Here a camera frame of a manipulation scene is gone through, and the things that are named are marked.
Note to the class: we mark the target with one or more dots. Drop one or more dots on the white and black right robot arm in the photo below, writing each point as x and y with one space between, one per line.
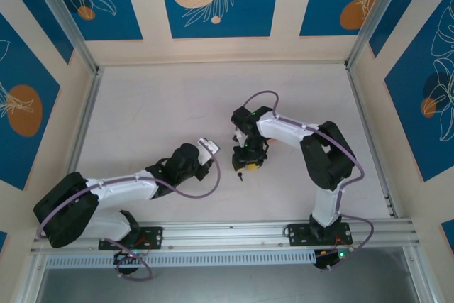
326 161

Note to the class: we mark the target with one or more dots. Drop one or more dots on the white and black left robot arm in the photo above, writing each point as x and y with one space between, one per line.
64 207

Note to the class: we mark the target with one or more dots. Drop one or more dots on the grey metal sheet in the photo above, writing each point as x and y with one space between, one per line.
230 285

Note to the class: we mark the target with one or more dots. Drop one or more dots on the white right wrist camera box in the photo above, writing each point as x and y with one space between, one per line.
238 137

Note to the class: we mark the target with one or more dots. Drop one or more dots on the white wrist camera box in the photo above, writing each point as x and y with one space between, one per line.
209 146
238 137

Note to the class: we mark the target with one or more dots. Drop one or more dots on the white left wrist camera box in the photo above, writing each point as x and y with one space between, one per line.
209 146

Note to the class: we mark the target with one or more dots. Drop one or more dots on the wide aluminium base rail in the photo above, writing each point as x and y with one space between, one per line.
227 235

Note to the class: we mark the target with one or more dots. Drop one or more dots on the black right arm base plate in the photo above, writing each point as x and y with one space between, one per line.
298 235

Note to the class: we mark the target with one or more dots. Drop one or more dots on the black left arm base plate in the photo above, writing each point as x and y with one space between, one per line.
154 237

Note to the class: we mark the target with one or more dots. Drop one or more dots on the aluminium table side rail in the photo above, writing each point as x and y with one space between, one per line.
366 122
86 122

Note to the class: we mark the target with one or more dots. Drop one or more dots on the aluminium frame post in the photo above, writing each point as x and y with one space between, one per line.
379 15
65 15

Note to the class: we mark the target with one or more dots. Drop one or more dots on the aluminium lower frame rail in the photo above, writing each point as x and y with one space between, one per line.
30 281
422 278

